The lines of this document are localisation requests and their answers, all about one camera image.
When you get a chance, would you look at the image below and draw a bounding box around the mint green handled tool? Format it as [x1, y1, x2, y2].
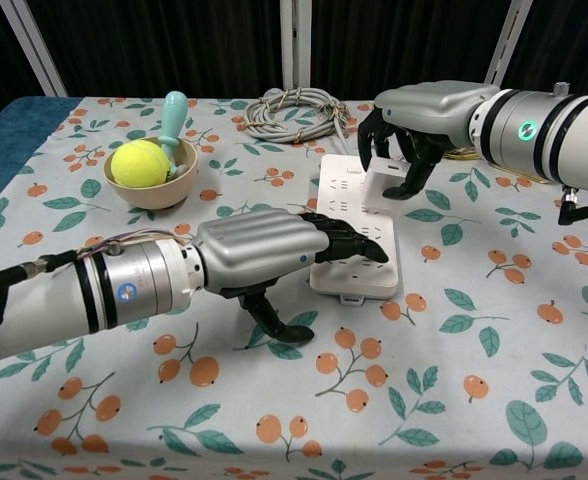
[157, 90, 189, 180]

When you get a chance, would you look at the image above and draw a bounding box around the beige bowl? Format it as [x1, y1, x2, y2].
[102, 137, 199, 210]

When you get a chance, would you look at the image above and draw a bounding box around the blue cloth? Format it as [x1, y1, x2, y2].
[0, 96, 82, 222]

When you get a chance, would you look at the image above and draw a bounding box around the yellow tennis ball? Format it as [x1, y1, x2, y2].
[110, 140, 171, 189]

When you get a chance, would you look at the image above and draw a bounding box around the white power strip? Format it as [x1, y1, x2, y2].
[308, 153, 404, 306]

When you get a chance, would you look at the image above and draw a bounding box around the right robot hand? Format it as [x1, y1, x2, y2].
[357, 82, 501, 200]

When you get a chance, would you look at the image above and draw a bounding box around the floral printed tablecloth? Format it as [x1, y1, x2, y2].
[0, 95, 588, 480]

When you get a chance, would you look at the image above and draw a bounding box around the grey cable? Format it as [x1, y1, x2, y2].
[242, 87, 351, 157]

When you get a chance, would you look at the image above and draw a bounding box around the white metal frame post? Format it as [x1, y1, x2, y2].
[280, 0, 314, 97]
[478, 0, 536, 94]
[0, 0, 69, 98]

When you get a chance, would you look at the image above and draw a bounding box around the white charger block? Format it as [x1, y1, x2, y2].
[361, 157, 409, 215]

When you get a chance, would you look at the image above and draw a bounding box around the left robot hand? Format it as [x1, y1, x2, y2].
[192, 209, 390, 346]

